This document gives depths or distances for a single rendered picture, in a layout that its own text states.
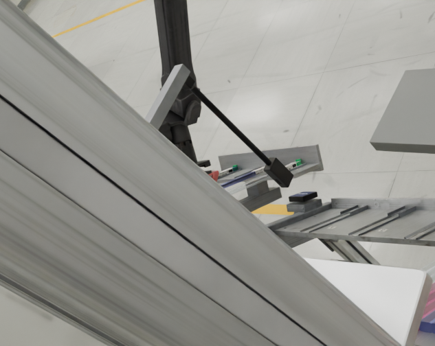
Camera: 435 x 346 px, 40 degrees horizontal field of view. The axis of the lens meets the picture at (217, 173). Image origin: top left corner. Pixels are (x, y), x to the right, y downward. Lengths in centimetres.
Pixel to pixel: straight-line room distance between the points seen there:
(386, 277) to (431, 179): 194
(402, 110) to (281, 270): 147
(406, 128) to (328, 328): 141
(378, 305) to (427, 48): 246
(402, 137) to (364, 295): 124
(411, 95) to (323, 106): 123
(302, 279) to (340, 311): 2
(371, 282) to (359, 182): 209
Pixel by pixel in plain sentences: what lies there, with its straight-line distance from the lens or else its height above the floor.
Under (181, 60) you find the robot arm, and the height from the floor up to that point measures 115.
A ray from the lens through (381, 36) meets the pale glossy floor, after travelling 297.
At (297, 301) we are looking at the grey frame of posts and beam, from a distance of 16.
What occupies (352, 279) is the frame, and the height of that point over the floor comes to 139.
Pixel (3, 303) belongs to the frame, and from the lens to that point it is 27.
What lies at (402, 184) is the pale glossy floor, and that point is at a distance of 230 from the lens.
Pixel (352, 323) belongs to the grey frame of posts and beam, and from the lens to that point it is 18.
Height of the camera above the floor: 164
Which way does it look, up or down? 33 degrees down
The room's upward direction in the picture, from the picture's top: 48 degrees counter-clockwise
